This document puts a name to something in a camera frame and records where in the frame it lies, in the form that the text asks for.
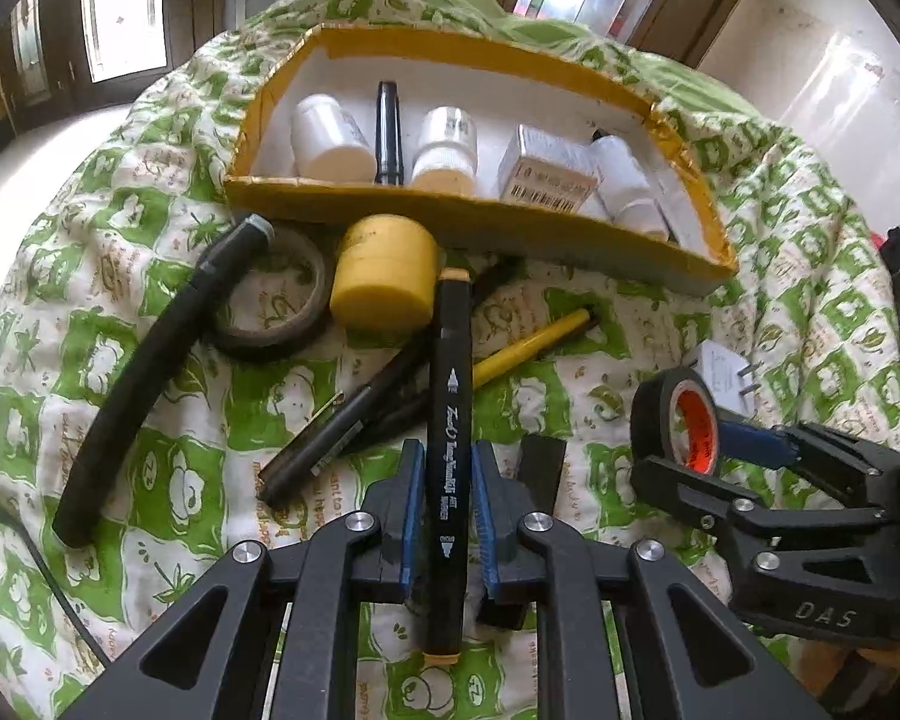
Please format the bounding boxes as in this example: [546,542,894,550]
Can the black electrical tape roll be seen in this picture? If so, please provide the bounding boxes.
[629,366,718,476]

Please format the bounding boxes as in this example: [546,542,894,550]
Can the white power adapter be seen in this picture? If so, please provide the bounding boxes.
[683,340,759,419]

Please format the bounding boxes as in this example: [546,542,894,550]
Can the short black marker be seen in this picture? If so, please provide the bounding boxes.
[473,434,566,631]

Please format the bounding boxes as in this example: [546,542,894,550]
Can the black marker orange ends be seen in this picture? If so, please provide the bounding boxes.
[422,268,473,667]

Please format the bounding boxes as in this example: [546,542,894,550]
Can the long black tube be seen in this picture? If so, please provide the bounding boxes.
[53,215,274,550]

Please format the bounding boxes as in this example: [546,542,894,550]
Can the large white bottle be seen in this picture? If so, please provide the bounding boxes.
[589,130,670,241]

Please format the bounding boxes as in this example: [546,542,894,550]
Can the white medicine box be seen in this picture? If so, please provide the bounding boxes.
[497,124,600,215]

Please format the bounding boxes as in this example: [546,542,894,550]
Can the white bottle red label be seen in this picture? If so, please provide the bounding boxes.
[411,106,478,197]

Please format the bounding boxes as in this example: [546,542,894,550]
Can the long black pen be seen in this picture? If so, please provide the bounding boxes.
[375,82,404,185]

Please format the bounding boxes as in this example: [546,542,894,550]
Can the white bottle green label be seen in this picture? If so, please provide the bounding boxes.
[290,94,377,184]

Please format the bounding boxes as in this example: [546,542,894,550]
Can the yellow black pen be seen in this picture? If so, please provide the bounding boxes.
[359,304,600,452]

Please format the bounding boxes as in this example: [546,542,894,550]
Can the green patterned quilt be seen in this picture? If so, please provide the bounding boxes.
[0,0,900,718]

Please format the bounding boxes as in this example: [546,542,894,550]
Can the yellow taped foam tray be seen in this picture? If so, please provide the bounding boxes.
[224,25,738,296]

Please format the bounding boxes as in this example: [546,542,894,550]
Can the black cable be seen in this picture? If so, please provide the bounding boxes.
[0,507,115,673]

